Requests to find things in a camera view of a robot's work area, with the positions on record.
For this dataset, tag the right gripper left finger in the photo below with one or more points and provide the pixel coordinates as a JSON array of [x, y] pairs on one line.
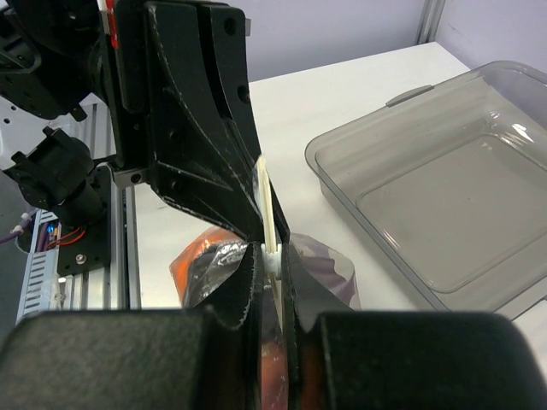
[[205, 357]]

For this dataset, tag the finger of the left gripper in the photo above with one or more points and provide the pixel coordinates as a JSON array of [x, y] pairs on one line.
[[232, 145]]

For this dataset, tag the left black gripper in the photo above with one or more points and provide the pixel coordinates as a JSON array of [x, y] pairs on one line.
[[153, 80]]

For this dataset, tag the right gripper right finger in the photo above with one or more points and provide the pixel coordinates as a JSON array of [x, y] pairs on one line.
[[340, 358]]

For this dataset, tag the clear zip top bag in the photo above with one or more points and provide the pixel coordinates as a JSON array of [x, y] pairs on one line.
[[274, 384]]

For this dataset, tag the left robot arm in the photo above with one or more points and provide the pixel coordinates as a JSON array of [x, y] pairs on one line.
[[51, 60]]

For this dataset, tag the fake orange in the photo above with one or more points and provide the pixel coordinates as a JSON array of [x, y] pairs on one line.
[[205, 264]]

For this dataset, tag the grey transparent plastic container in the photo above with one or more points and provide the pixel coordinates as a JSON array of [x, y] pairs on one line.
[[447, 185]]

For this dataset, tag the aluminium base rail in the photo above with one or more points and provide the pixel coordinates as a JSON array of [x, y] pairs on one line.
[[117, 286]]

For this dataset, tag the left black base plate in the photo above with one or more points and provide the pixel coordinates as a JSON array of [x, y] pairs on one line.
[[91, 250]]

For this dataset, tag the white slotted cable duct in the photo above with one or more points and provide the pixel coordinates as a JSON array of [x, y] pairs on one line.
[[38, 288]]

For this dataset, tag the right aluminium frame post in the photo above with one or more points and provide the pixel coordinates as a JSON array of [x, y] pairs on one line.
[[429, 21]]

